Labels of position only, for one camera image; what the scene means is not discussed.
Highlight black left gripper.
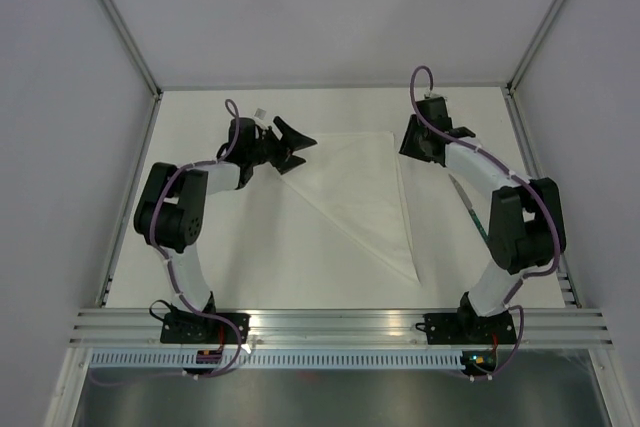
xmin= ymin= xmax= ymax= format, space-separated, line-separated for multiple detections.
xmin=247 ymin=117 xmax=316 ymax=175

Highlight white cloth napkin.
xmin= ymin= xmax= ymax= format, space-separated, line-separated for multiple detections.
xmin=283 ymin=131 xmax=420 ymax=284

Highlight knife with teal handle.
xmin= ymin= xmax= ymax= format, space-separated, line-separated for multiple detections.
xmin=448 ymin=174 xmax=489 ymax=244

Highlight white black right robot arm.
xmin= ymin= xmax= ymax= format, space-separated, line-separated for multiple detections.
xmin=400 ymin=96 xmax=566 ymax=344

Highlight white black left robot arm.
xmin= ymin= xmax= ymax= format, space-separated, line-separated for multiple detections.
xmin=133 ymin=117 xmax=317 ymax=346

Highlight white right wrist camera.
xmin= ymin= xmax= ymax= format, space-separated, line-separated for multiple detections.
xmin=424 ymin=91 xmax=443 ymax=99

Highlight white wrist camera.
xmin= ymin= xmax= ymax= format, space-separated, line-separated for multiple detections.
xmin=254 ymin=108 xmax=266 ymax=120
xmin=424 ymin=91 xmax=443 ymax=99

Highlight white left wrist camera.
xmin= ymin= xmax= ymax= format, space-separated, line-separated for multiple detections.
xmin=254 ymin=108 xmax=266 ymax=120

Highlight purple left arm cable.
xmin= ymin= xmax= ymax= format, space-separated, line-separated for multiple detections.
xmin=89 ymin=98 xmax=251 ymax=388

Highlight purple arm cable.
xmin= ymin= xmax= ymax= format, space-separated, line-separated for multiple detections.
xmin=409 ymin=65 xmax=560 ymax=382
xmin=89 ymin=98 xmax=251 ymax=388

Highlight aluminium back frame rail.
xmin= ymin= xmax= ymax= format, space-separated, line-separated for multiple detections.
xmin=159 ymin=78 xmax=508 ymax=92

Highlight aluminium frame rail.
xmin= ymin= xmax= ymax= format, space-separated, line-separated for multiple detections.
xmin=68 ymin=308 xmax=613 ymax=350
xmin=159 ymin=78 xmax=508 ymax=92

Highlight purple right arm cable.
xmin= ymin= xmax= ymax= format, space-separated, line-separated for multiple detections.
xmin=409 ymin=65 xmax=560 ymax=382

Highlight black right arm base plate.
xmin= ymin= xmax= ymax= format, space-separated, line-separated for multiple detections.
xmin=416 ymin=312 xmax=517 ymax=346

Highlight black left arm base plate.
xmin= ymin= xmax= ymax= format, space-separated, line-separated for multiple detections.
xmin=160 ymin=310 xmax=250 ymax=345

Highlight aluminium right frame post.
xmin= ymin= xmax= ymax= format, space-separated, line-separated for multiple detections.
xmin=506 ymin=0 xmax=569 ymax=96

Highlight aluminium frame post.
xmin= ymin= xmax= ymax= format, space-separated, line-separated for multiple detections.
xmin=506 ymin=0 xmax=569 ymax=96
xmin=97 ymin=0 xmax=162 ymax=99

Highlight aluminium left frame post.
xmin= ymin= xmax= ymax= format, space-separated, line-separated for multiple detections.
xmin=97 ymin=0 xmax=162 ymax=99

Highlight aluminium front frame rail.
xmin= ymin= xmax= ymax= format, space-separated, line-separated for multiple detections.
xmin=68 ymin=308 xmax=613 ymax=350

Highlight white slotted cable duct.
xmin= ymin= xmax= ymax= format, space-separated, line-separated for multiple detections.
xmin=90 ymin=349 xmax=463 ymax=370

